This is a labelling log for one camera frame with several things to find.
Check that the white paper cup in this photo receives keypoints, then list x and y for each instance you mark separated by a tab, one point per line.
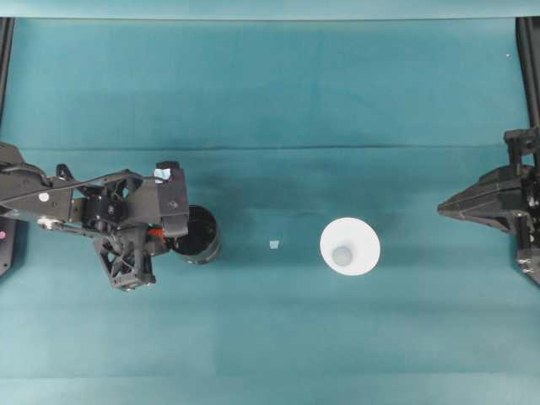
337	236

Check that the small white scrap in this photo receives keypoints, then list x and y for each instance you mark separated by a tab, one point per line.
275	244

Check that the blue-green table cloth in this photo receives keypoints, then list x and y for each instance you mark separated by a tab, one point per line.
270	105

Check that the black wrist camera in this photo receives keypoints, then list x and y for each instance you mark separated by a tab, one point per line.
175	225

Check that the black frame rail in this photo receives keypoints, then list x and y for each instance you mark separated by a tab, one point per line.
529	63
5	63

